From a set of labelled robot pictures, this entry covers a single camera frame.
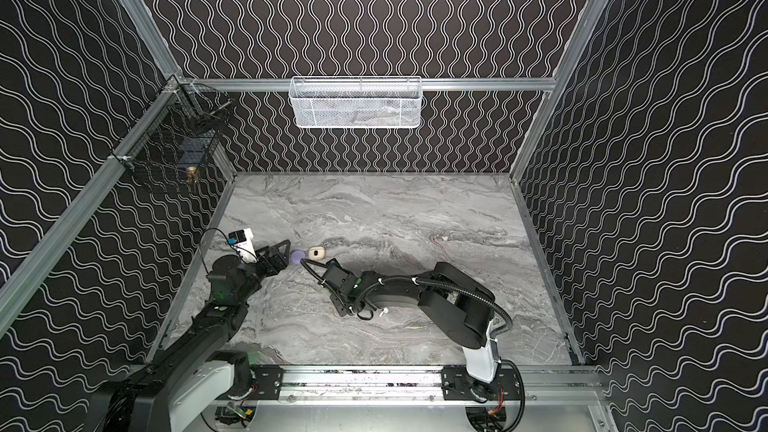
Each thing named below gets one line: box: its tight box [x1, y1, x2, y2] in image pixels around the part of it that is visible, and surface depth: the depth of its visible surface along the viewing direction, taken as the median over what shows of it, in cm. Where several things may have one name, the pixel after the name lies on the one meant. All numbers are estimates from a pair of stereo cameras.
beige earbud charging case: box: [308, 246, 325, 261], surface depth 99 cm
